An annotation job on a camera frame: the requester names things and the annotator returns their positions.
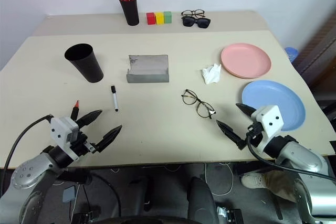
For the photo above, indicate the pink plastic plate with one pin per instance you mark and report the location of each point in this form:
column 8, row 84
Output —
column 245, row 60

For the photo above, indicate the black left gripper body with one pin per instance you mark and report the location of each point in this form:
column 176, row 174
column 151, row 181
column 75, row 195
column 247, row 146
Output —
column 80, row 144

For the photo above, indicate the open grey glasses case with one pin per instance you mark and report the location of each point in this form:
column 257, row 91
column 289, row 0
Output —
column 147, row 69

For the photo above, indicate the empty black plastic cup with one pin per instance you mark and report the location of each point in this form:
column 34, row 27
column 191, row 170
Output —
column 86, row 66

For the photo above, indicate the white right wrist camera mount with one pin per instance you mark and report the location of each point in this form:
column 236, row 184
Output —
column 270, row 119

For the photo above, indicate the blue plastic plate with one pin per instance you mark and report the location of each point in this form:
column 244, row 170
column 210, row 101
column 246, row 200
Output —
column 275, row 95

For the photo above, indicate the black marker with red tip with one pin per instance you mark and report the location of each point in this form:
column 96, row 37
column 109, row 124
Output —
column 74, row 111

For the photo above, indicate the red cube block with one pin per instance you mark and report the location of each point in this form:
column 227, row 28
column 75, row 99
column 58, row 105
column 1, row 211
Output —
column 150, row 19

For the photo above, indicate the yellow cube block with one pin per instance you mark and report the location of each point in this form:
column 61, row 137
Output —
column 159, row 18

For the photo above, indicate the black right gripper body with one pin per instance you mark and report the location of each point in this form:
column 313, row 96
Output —
column 254, row 132

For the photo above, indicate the thin dark-framed clear glasses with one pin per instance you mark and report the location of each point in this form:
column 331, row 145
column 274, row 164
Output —
column 193, row 11

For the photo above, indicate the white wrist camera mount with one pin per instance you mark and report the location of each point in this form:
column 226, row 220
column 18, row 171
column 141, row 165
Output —
column 270, row 119
column 61, row 129

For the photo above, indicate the tortoiseshell round glasses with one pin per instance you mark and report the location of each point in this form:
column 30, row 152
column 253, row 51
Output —
column 196, row 100

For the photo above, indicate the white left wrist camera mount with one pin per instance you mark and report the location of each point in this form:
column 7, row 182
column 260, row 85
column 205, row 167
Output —
column 61, row 129

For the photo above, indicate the green cube block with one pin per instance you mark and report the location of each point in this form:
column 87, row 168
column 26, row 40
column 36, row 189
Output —
column 167, row 17

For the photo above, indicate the white marker with black cap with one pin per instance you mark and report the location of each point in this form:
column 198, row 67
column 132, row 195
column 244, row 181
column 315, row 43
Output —
column 115, row 100

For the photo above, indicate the black pen holder cup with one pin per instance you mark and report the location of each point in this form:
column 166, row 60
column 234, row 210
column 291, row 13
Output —
column 130, row 11

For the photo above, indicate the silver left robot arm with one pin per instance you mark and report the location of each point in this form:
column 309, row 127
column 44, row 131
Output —
column 26, row 172

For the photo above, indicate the crumpled white tissue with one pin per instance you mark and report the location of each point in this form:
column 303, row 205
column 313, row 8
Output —
column 211, row 74

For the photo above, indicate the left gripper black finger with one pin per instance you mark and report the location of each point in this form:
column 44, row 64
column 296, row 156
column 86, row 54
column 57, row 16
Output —
column 90, row 117
column 109, row 137

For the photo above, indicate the brown wooden cabinet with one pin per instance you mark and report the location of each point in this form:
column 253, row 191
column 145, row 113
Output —
column 317, row 51

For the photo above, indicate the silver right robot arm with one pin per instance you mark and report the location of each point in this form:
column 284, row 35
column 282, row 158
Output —
column 302, row 155

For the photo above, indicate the black sunglasses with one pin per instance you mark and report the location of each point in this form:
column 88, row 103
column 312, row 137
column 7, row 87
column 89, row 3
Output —
column 202, row 22

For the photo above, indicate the dark rounded shape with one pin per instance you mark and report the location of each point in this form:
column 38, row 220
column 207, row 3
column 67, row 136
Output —
column 200, row 200

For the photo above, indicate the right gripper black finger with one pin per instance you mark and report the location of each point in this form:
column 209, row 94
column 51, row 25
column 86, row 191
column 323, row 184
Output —
column 247, row 110
column 231, row 133

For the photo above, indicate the blue water bottle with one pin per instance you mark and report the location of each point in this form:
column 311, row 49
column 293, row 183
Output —
column 291, row 53

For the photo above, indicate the white shoe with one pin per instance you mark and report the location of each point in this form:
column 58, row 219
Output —
column 253, row 180

